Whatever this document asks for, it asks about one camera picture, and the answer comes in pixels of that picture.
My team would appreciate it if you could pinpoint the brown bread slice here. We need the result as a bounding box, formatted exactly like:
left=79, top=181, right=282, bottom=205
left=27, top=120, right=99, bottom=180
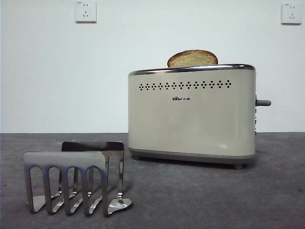
left=167, top=49, right=218, bottom=68

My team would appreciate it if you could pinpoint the white wall socket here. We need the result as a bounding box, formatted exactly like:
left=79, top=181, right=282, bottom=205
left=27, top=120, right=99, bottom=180
left=75, top=0, right=97, bottom=23
left=281, top=2, right=302, bottom=25

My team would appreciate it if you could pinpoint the shiny steel toast rack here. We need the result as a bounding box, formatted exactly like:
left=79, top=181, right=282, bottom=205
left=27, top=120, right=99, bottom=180
left=23, top=140, right=133, bottom=217

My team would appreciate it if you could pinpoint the cream toaster with grey lever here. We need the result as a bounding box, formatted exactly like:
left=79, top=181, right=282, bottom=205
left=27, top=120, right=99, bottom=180
left=127, top=63, right=272, bottom=170

